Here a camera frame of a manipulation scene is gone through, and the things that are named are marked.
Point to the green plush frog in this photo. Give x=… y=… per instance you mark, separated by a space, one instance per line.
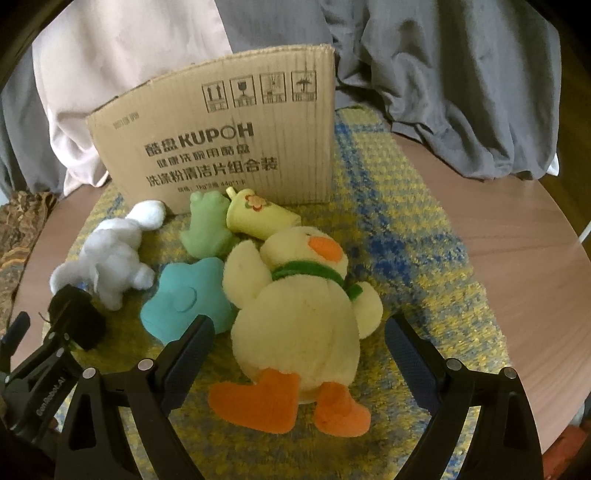
x=203 y=235

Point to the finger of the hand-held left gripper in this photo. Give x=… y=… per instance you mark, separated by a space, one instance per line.
x=17 y=328
x=44 y=353

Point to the yellow toy cup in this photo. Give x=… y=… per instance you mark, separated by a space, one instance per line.
x=258 y=214

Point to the yellow plush duck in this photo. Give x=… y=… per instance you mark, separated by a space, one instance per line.
x=295 y=314

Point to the white plush rabbit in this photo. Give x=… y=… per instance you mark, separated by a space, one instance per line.
x=111 y=254

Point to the black fuzzy plush toy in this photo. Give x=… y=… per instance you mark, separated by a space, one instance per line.
x=78 y=318

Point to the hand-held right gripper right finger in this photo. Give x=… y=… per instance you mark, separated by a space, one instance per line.
x=411 y=355

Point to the brown cardboard box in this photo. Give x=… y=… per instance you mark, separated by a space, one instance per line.
x=184 y=129

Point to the teal plush star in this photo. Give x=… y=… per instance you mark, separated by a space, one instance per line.
x=180 y=300

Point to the yellow and blue woven mat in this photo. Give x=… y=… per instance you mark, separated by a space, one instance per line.
x=415 y=230

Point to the pale pink cloth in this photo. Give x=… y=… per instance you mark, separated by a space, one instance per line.
x=115 y=55

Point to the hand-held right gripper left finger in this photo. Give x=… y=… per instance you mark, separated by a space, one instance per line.
x=184 y=364

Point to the grey blanket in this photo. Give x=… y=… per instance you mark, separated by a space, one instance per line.
x=438 y=69

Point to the brown patterned cloth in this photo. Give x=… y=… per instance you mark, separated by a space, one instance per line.
x=18 y=240

